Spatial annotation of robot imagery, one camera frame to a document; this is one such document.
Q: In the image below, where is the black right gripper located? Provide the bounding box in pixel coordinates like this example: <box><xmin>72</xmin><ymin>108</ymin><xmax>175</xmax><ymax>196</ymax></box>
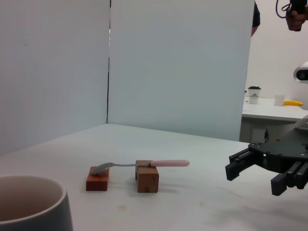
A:
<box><xmin>225</xmin><ymin>128</ymin><xmax>308</xmax><ymax>197</ymax></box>

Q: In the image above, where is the pink handled metal spoon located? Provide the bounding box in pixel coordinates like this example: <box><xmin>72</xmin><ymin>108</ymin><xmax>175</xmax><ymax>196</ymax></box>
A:
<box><xmin>92</xmin><ymin>159</ymin><xmax>190</xmax><ymax>176</ymax></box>

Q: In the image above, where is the black handheld controller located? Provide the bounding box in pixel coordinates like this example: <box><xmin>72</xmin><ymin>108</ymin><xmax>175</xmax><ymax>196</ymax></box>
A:
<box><xmin>290</xmin><ymin>0</ymin><xmax>305</xmax><ymax>15</ymax></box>

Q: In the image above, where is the grey ceramic mug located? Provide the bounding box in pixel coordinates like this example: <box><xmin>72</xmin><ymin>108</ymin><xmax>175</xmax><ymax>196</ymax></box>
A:
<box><xmin>0</xmin><ymin>175</ymin><xmax>74</xmax><ymax>231</ymax></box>

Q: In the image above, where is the paper coffee cup black lid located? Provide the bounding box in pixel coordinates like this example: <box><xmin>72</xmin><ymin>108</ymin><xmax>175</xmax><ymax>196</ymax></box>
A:
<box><xmin>247</xmin><ymin>86</ymin><xmax>262</xmax><ymax>104</ymax></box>

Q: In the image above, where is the person hand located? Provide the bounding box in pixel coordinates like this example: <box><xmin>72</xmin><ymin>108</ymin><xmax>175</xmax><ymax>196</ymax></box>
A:
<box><xmin>286</xmin><ymin>9</ymin><xmax>306</xmax><ymax>32</ymax></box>

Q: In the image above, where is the white side table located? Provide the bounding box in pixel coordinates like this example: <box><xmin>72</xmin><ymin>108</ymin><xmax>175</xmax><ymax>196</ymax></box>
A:
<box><xmin>239</xmin><ymin>97</ymin><xmax>308</xmax><ymax>142</ymax></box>

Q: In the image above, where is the white robot head housing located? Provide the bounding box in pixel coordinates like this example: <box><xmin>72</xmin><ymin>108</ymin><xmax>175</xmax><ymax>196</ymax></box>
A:
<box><xmin>293</xmin><ymin>61</ymin><xmax>308</xmax><ymax>85</ymax></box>

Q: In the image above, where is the light brown wooden block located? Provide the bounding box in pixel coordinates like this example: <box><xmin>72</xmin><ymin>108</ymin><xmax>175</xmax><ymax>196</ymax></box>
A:
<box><xmin>135</xmin><ymin>160</ymin><xmax>160</xmax><ymax>193</ymax></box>

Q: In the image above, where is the white side backdrop panel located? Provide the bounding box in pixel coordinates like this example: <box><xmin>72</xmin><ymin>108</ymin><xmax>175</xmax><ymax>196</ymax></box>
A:
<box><xmin>107</xmin><ymin>0</ymin><xmax>256</xmax><ymax>142</ymax></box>

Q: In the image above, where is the person in dark shirt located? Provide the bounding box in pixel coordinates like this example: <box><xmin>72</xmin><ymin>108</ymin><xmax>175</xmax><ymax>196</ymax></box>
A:
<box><xmin>250</xmin><ymin>0</ymin><xmax>261</xmax><ymax>38</ymax></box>

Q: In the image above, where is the reddish brown wooden block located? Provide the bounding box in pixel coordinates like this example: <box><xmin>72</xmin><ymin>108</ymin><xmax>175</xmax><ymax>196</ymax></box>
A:
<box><xmin>86</xmin><ymin>166</ymin><xmax>111</xmax><ymax>192</ymax></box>

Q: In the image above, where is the wide white backdrop panel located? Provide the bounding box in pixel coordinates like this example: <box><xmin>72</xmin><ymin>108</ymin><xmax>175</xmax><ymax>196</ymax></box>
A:
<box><xmin>0</xmin><ymin>0</ymin><xmax>112</xmax><ymax>156</ymax></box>

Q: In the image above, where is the purple cable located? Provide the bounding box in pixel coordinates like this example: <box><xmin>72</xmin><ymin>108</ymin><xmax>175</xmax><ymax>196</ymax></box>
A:
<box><xmin>275</xmin><ymin>0</ymin><xmax>292</xmax><ymax>19</ymax></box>

